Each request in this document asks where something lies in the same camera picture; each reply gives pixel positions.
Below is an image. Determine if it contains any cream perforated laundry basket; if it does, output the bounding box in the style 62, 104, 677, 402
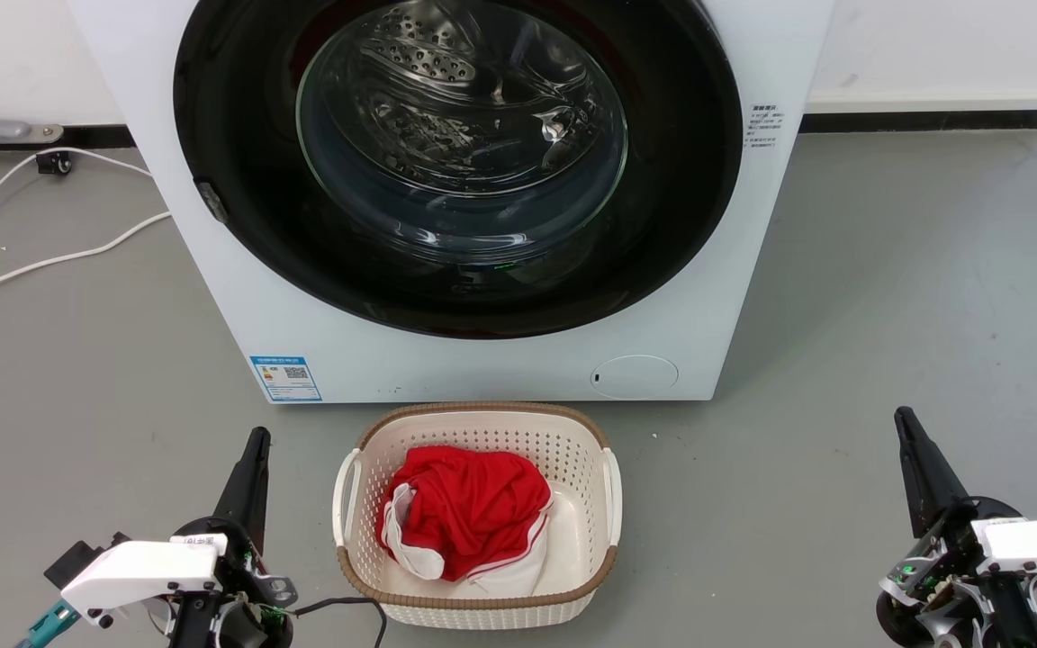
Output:
332, 401, 623, 631

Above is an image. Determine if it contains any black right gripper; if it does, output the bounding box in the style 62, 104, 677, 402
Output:
876, 407, 1037, 648

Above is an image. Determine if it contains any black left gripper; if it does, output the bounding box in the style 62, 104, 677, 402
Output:
167, 427, 298, 648

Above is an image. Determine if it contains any round white filter cover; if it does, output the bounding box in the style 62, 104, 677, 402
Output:
591, 355, 680, 400

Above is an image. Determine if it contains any teal cable connector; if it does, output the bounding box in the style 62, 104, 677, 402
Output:
16, 601, 81, 648

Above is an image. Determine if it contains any white front-load washing machine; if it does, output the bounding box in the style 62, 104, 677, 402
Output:
67, 0, 836, 405

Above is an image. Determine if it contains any black round glass washer door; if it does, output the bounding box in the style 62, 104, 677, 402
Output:
173, 0, 744, 340

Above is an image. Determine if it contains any thick white floor cable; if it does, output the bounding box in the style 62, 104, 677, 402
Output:
0, 211, 172, 305

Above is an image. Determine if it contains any red and white garment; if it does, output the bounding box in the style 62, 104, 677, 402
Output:
376, 445, 554, 597

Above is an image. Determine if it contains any blue energy label sticker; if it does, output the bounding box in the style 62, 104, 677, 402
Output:
249, 355, 323, 403

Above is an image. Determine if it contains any black text sticker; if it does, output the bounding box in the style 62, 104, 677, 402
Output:
746, 103, 784, 149

